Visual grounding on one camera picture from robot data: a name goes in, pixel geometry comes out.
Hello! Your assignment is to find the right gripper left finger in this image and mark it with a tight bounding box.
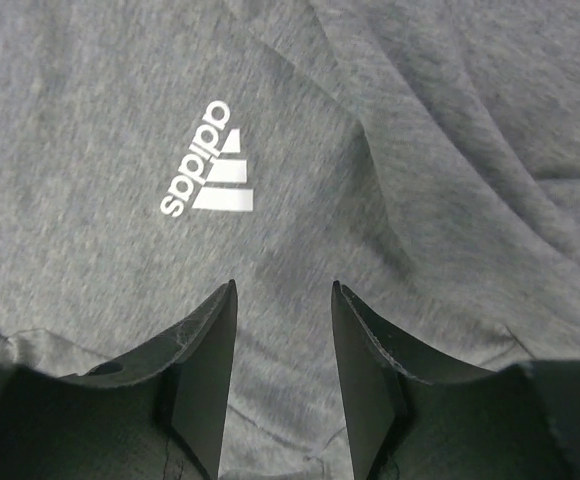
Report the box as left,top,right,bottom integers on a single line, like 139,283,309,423
0,282,238,479

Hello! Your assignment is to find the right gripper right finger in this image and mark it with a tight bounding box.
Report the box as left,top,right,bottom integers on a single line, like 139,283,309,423
331,283,580,479

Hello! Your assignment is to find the grey t shirt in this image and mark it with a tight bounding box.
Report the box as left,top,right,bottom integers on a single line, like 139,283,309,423
0,1,580,479

